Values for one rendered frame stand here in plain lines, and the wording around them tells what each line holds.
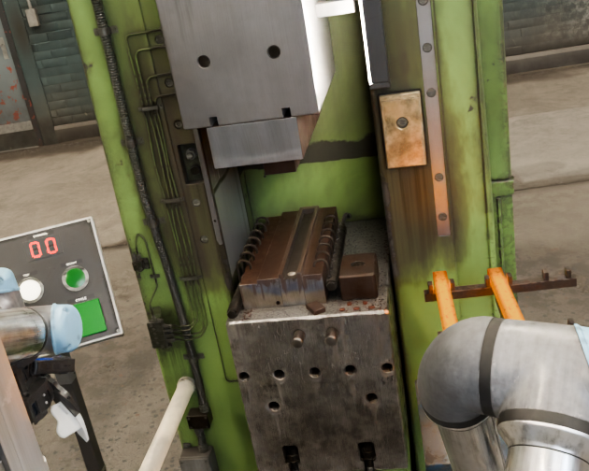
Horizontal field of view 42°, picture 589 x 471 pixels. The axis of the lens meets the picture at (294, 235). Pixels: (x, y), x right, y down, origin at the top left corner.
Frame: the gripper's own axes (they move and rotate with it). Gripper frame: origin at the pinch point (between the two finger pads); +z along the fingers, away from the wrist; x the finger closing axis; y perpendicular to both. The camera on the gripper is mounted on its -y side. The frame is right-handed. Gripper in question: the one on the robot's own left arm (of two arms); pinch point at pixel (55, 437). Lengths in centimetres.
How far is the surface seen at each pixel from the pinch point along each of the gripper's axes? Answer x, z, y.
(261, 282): 24, -5, -52
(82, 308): -10.2, -9.6, -31.5
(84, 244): -11.3, -21.4, -40.1
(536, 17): 81, 43, -678
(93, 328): -7.8, -5.3, -30.2
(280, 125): 35, -41, -54
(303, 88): 41, -49, -55
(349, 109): 38, -31, -103
